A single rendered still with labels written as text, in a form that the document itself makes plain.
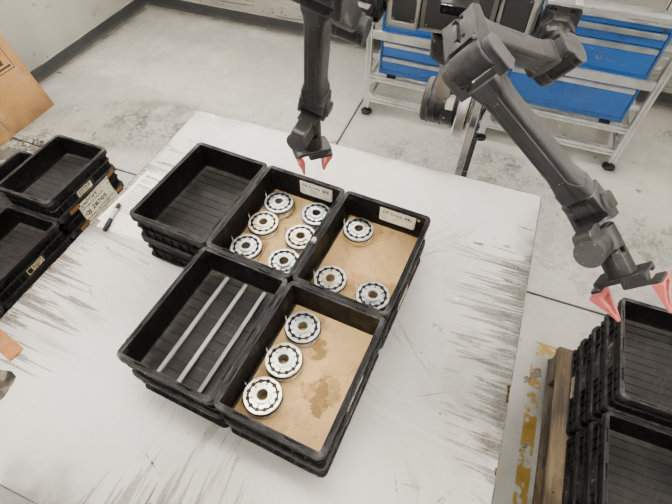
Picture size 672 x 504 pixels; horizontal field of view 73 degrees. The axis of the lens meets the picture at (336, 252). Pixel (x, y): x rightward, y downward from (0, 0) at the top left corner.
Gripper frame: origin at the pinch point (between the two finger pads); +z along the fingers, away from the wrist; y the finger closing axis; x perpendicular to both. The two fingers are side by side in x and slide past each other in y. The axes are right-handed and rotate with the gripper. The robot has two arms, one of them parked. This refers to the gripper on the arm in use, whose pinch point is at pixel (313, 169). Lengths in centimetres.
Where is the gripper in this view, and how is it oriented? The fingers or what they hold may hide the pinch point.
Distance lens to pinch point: 142.1
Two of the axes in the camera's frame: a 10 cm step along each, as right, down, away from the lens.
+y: 9.4, -2.7, 2.0
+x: -3.4, -7.4, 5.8
